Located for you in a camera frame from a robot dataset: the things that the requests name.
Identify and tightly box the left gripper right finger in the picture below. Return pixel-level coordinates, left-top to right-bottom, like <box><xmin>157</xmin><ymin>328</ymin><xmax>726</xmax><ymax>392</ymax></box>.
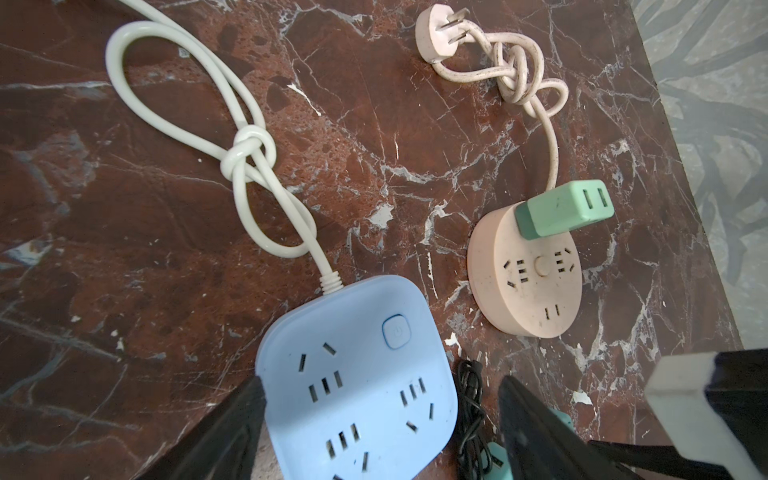
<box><xmin>498</xmin><ymin>375</ymin><xmax>639</xmax><ymax>479</ymax></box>

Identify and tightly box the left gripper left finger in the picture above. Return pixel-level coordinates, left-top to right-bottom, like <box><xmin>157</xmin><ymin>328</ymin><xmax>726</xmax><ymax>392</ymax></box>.
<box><xmin>141</xmin><ymin>376</ymin><xmax>266</xmax><ymax>479</ymax></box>

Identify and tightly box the light green cube charger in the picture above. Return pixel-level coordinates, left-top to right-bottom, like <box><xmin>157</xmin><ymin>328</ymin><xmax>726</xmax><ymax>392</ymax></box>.
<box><xmin>515</xmin><ymin>179</ymin><xmax>615</xmax><ymax>240</ymax></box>

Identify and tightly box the teal green cube charger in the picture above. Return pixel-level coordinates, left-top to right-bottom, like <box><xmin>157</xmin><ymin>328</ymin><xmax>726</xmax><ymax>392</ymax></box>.
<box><xmin>550</xmin><ymin>408</ymin><xmax>575</xmax><ymax>431</ymax></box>

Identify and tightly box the blue square power strip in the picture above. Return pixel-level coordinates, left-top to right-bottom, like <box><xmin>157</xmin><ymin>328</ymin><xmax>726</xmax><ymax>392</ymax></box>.
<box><xmin>255</xmin><ymin>275</ymin><xmax>458</xmax><ymax>479</ymax></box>

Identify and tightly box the pink round power strip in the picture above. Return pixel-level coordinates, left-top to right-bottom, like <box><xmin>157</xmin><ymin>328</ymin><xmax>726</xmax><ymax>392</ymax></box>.
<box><xmin>467</xmin><ymin>202</ymin><xmax>583</xmax><ymax>339</ymax></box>

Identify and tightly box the black coiled usb cable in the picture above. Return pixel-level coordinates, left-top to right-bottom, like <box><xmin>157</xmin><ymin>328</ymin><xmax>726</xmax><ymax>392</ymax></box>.
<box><xmin>452</xmin><ymin>358</ymin><xmax>496</xmax><ymax>480</ymax></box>

